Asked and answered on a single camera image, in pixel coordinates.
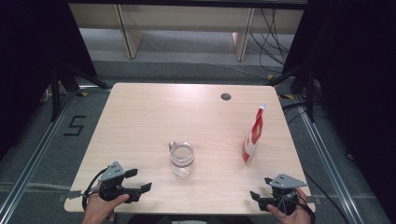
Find black curtain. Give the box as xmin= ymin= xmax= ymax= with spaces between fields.
xmin=0 ymin=0 xmax=98 ymax=158
xmin=281 ymin=0 xmax=396 ymax=223

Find clear glass pitcher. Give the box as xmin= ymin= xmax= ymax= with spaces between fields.
xmin=168 ymin=140 xmax=196 ymax=179

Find person's dark clothing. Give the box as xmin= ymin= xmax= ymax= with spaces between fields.
xmin=126 ymin=214 xmax=254 ymax=224

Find beige background desk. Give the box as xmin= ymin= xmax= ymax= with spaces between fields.
xmin=68 ymin=3 xmax=304 ymax=62

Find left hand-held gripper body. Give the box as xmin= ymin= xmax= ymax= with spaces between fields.
xmin=98 ymin=161 xmax=126 ymax=202

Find bundle of black cables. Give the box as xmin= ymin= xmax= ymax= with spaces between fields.
xmin=249 ymin=8 xmax=291 ymax=75

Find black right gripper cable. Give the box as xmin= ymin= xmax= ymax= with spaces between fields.
xmin=278 ymin=172 xmax=351 ymax=224

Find red and white plastic bag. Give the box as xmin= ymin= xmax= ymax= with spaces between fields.
xmin=241 ymin=103 xmax=267 ymax=165

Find metal floor rail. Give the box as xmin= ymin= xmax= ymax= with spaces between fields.
xmin=294 ymin=94 xmax=360 ymax=224
xmin=0 ymin=92 xmax=77 ymax=224

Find person's left hand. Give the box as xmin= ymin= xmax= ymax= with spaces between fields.
xmin=81 ymin=187 xmax=131 ymax=224

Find thin white floor cable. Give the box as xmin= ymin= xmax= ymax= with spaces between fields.
xmin=142 ymin=33 xmax=273 ymax=79

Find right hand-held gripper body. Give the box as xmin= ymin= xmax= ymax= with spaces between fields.
xmin=269 ymin=173 xmax=308 ymax=216

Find black floor cables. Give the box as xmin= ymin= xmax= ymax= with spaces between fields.
xmin=281 ymin=102 xmax=329 ymax=125

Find grey tape strip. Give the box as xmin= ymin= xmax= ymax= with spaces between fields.
xmin=64 ymin=189 xmax=83 ymax=201

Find person's right hand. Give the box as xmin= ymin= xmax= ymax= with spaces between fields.
xmin=266 ymin=187 xmax=312 ymax=224

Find black metal stand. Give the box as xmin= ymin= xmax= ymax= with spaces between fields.
xmin=50 ymin=61 xmax=112 ymax=122
xmin=265 ymin=65 xmax=316 ymax=123

